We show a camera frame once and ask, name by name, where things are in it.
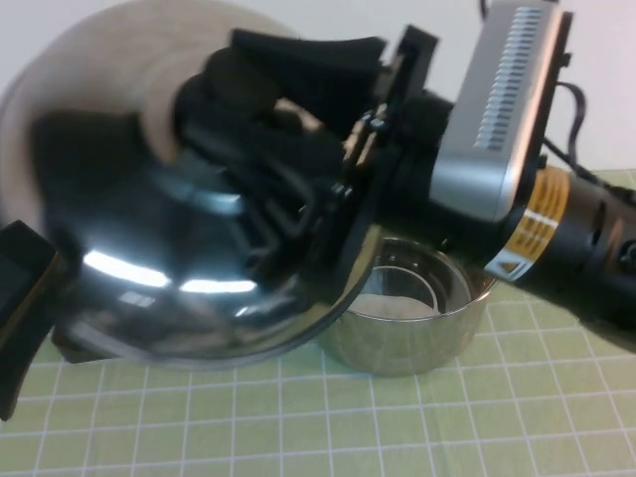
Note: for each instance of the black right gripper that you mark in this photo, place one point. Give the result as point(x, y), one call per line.
point(397, 164)

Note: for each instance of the stainless steel pot lid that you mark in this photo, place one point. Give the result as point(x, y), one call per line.
point(124, 278)

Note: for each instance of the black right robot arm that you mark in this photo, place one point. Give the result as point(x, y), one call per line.
point(596, 248)

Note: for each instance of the green checked table mat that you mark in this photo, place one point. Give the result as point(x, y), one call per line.
point(348, 422)

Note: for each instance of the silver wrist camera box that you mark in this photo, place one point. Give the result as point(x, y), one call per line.
point(497, 149)

